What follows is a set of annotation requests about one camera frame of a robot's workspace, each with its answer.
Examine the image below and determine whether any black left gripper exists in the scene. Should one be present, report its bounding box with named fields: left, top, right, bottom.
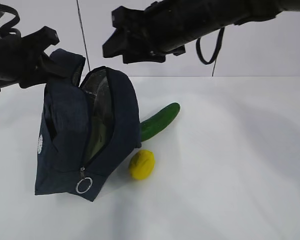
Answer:
left=0, top=26, right=71, bottom=92

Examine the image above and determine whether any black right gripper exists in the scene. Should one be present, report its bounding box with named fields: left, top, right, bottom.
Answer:
left=101, top=1, right=186, bottom=65

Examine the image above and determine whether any dark navy fabric lunch bag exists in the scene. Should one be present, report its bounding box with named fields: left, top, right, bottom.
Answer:
left=34, top=48, right=142, bottom=201

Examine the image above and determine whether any green cucumber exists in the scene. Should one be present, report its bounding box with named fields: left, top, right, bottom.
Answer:
left=140, top=102, right=181, bottom=142

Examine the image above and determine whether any yellow lemon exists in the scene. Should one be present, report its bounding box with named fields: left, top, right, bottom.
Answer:
left=128, top=149, right=156, bottom=180

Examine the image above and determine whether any glass container with green lid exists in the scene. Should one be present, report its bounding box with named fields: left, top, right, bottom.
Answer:
left=85, top=117, right=107, bottom=163

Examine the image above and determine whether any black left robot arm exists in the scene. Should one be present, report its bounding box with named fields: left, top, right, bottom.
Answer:
left=0, top=3, right=70, bottom=92

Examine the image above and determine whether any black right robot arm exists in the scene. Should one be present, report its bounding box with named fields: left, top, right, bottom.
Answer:
left=102, top=0, right=300, bottom=65

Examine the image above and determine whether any dark blue cable loop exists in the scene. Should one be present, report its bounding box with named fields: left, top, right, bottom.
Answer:
left=195, top=26, right=226, bottom=65

